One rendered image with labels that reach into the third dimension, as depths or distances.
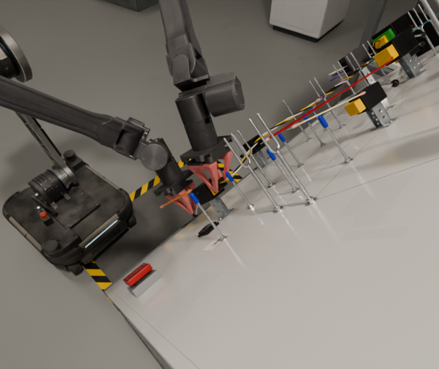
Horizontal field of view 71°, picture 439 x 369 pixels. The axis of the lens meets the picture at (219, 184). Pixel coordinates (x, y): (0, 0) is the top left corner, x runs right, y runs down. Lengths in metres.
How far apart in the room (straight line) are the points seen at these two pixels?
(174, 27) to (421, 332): 0.63
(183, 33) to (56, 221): 1.46
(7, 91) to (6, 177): 2.06
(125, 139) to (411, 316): 0.65
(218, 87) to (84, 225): 1.40
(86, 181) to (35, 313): 0.76
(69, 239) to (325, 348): 1.63
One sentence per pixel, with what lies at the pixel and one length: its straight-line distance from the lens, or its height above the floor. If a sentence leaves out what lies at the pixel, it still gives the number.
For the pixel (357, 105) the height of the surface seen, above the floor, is 1.36.
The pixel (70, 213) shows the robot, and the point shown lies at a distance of 1.90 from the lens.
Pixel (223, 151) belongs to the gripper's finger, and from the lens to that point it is 0.62.
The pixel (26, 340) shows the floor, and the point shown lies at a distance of 1.96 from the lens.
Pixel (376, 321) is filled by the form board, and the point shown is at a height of 1.48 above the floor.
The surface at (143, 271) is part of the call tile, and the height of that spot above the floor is 1.13.
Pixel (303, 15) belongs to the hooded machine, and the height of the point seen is 0.27.
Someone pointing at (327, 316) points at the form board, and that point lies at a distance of 0.23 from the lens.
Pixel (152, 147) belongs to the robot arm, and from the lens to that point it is 0.66.
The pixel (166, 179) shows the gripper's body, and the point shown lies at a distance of 0.75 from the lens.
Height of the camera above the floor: 1.66
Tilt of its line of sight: 50 degrees down
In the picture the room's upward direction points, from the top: straight up
